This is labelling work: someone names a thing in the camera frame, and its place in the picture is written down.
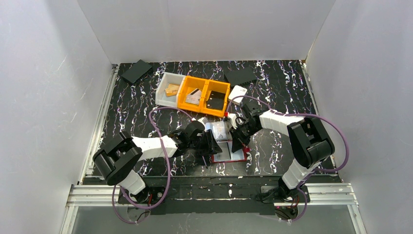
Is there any red card holder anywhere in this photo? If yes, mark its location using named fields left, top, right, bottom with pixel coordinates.
left=212, top=141, right=248, bottom=163

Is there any gold card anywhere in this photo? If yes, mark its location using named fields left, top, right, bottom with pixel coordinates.
left=165, top=90, right=178, bottom=97
left=166, top=83, right=180, bottom=93

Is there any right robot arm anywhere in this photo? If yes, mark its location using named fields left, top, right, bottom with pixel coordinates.
left=225, top=104, right=335, bottom=198

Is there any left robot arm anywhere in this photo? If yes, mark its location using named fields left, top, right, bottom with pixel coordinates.
left=93, top=120, right=222, bottom=195

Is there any black card in bin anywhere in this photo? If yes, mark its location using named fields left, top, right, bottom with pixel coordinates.
left=206, top=91, right=225, bottom=110

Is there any silver VIP card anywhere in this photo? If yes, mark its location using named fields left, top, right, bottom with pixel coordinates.
left=185, top=89, right=202, bottom=105

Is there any yellow bin with black card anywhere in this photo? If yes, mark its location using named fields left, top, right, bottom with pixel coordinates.
left=200, top=79, right=230, bottom=117

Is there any yellow bin with silver card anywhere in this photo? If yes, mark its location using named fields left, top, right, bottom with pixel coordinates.
left=177, top=76, right=207, bottom=113

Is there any gold card in white bin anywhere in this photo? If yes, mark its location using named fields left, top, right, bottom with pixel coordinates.
left=166, top=83, right=180, bottom=93

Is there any black yellow screwdriver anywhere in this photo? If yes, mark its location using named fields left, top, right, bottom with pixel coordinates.
left=202, top=156, right=208, bottom=169

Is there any white small box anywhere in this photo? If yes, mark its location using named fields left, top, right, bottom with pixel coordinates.
left=228, top=85, right=247, bottom=105

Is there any black flat box right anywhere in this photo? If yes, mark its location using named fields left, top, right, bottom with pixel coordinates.
left=224, top=67, right=257, bottom=88

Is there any black flat box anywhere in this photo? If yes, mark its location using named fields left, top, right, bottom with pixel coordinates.
left=120, top=59, right=152, bottom=84
left=224, top=67, right=257, bottom=88

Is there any white plastic bin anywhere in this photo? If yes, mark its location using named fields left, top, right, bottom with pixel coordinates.
left=155, top=72, right=186, bottom=107

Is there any black flat box left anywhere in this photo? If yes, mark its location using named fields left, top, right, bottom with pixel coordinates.
left=120, top=59, right=152, bottom=84

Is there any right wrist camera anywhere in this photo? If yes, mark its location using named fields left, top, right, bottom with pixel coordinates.
left=224, top=112, right=237, bottom=130

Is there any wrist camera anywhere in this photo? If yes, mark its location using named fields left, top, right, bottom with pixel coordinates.
left=224, top=112, right=237, bottom=130
left=191, top=117, right=208, bottom=129

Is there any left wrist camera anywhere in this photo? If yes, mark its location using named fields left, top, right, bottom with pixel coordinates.
left=191, top=117, right=208, bottom=129

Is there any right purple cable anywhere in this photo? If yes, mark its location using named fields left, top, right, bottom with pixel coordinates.
left=225, top=95, right=350, bottom=223

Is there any aluminium table rail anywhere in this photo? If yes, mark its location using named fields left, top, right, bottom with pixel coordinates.
left=60, top=64, right=119, bottom=234

